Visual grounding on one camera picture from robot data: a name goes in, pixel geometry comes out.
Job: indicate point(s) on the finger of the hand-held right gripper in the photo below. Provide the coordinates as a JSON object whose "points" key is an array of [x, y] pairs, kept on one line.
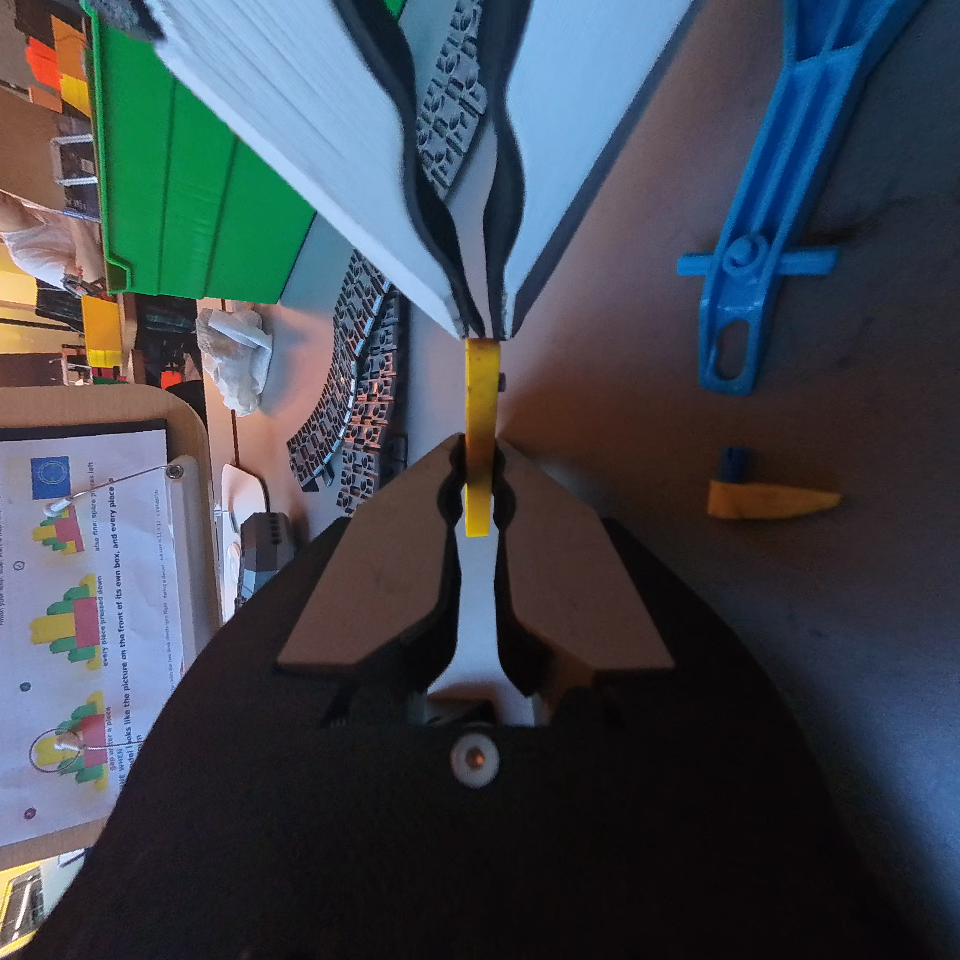
{"points": [[585, 112], [300, 97]]}

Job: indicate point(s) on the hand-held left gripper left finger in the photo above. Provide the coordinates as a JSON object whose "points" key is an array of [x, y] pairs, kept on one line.
{"points": [[375, 592]]}

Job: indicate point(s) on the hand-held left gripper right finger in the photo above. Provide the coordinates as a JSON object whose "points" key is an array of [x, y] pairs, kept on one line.
{"points": [[577, 592]]}

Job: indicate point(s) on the yellow plastic piece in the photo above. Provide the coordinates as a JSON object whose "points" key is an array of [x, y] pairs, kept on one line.
{"points": [[480, 390]]}

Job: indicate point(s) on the grey desk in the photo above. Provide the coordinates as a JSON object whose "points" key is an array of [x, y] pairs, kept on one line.
{"points": [[825, 600]]}

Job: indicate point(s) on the yellow storage box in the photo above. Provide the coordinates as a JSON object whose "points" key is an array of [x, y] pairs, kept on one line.
{"points": [[75, 91]]}

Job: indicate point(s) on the orange storage box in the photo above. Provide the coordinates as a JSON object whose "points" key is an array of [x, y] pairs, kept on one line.
{"points": [[43, 64]]}

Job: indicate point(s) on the grey faceted toy block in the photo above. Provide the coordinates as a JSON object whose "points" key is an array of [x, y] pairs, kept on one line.
{"points": [[266, 540]]}

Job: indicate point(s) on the clear acrylic stand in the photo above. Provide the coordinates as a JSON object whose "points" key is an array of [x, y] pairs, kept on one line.
{"points": [[73, 159]]}

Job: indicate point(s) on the green plastic bin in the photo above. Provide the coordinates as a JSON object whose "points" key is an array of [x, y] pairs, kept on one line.
{"points": [[187, 210]]}

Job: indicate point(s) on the white flat pad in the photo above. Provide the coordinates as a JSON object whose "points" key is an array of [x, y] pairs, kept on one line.
{"points": [[244, 487]]}

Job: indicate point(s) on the grey studded track strip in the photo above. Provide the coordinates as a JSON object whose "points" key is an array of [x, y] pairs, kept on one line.
{"points": [[322, 420], [375, 420]]}

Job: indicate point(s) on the instruction sheet stand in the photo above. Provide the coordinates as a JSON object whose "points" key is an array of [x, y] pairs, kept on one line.
{"points": [[191, 540]]}

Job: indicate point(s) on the yellow wedge piece blue pin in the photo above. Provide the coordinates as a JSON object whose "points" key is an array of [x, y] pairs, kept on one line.
{"points": [[765, 501]]}

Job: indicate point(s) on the blue plastic lever tool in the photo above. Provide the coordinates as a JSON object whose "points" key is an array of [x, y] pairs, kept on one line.
{"points": [[780, 187]]}

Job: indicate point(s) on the printed instruction sheet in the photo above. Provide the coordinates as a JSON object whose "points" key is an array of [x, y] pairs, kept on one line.
{"points": [[127, 637]]}

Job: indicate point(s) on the wooden display board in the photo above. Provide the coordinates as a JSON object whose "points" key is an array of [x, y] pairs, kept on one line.
{"points": [[187, 420]]}

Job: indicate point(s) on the crumpled white tissue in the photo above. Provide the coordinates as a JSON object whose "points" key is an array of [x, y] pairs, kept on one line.
{"points": [[236, 352]]}

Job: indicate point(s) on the yellow block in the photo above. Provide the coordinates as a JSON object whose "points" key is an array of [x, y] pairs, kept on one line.
{"points": [[103, 330]]}

